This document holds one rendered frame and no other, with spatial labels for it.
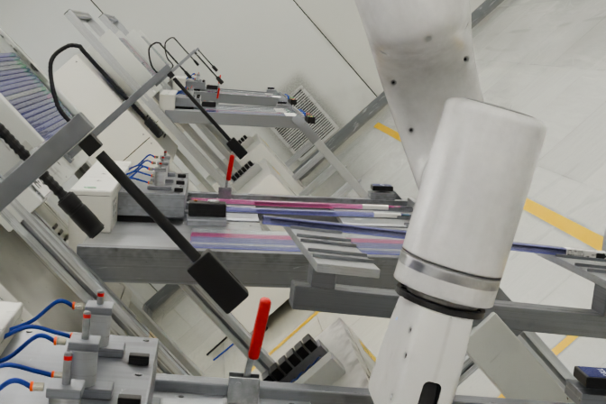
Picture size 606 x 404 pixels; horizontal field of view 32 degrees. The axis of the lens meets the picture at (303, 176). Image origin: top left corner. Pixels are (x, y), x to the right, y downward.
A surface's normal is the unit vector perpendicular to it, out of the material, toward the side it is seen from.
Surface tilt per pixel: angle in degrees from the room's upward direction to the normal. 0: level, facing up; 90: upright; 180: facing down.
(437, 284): 71
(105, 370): 47
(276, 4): 90
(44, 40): 90
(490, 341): 90
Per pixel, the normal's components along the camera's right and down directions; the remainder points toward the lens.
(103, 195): 0.08, 0.13
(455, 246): -0.17, 0.06
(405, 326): -0.93, -0.30
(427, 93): 0.07, 0.66
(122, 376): 0.10, -0.99
